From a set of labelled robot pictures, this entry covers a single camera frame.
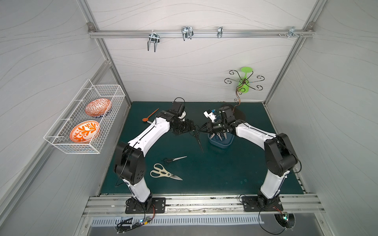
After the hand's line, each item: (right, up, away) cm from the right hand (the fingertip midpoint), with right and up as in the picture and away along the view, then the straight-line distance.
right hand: (198, 129), depth 85 cm
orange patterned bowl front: (-51, +1, -21) cm, 55 cm away
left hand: (-4, 0, -1) cm, 4 cm away
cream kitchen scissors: (-22, -25, -1) cm, 33 cm away
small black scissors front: (-19, -20, +4) cm, 28 cm away
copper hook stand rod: (+29, +26, +16) cm, 42 cm away
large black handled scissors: (-1, -2, -1) cm, 3 cm away
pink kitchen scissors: (+14, -4, +14) cm, 20 cm away
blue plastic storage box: (+18, -10, +14) cm, 25 cm away
